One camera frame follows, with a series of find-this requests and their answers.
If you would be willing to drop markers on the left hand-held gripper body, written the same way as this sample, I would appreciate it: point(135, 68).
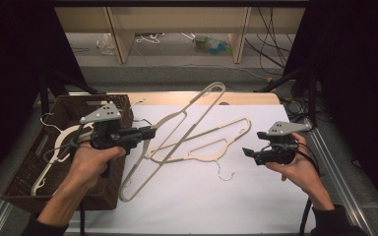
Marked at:
point(106, 136)

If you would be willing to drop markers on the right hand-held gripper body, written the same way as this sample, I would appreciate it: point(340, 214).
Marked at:
point(279, 154)

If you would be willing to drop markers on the beige plastic clothes hanger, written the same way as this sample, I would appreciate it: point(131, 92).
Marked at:
point(61, 139)
point(171, 118)
point(190, 160)

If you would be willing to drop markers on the brown woven basket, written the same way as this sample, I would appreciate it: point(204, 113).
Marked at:
point(23, 183)

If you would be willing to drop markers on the person's right hand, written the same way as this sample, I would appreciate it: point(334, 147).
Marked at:
point(303, 173)

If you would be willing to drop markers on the person's left hand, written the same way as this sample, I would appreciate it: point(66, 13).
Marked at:
point(85, 164)

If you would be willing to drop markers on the black metal stand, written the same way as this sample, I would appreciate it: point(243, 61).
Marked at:
point(311, 98)
point(44, 91)

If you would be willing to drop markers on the white table cover sheet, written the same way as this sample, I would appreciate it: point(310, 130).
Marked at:
point(210, 203)

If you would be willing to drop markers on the clear plastic bag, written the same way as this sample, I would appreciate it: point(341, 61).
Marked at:
point(105, 44)

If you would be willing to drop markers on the green and blue packet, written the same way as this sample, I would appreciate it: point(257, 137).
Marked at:
point(211, 45)

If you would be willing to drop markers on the black curtain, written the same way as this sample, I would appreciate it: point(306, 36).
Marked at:
point(357, 82)
point(10, 82)

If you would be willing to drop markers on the light wooden shelf unit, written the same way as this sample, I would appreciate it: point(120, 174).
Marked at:
point(177, 19)

